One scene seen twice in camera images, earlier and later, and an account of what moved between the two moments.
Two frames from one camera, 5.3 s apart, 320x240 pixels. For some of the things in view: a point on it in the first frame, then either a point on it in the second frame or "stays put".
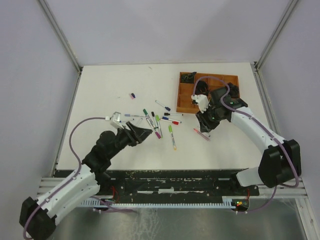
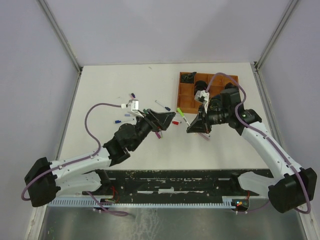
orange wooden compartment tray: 184,102 stays put
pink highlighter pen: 201,134 stays put
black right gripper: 205,126 stays put
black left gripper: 134,139 -> 158,122
